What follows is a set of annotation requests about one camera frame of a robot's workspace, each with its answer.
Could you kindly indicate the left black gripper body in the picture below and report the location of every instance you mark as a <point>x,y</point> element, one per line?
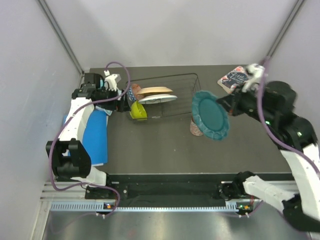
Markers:
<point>105,94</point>

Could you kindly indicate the blue white patterned bowl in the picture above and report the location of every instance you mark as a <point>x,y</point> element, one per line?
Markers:
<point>130,94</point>

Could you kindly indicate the blue folder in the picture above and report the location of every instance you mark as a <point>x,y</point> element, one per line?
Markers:
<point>92,132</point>

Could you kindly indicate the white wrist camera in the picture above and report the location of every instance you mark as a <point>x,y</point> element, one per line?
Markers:
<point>255,72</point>
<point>111,80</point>

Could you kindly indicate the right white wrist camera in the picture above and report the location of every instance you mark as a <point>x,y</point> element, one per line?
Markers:
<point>255,72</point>

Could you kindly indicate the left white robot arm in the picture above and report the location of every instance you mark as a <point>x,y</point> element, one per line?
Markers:
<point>69,159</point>

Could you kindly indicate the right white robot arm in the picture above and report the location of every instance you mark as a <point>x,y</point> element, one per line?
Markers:
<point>296,139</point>

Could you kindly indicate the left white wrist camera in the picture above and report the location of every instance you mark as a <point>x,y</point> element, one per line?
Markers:
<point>111,80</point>

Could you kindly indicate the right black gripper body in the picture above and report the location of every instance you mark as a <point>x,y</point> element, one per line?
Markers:
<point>246,103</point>

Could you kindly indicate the floral cover book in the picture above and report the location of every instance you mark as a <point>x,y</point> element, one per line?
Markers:
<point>235,77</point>

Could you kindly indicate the teal scalloped plate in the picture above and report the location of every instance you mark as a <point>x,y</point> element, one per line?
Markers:
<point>209,116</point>

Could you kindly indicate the pink floral mug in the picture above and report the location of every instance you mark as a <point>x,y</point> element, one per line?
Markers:
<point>194,129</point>

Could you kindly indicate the lime green bowl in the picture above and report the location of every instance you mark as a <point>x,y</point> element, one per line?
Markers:
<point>138,111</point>

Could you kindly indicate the black wire dish rack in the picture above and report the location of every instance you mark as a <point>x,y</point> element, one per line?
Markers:
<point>184,86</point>

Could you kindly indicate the beige bird plate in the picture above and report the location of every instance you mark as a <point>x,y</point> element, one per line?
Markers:
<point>155,89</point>

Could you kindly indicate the white watermelon plate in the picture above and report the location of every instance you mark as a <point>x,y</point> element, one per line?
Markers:
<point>158,98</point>

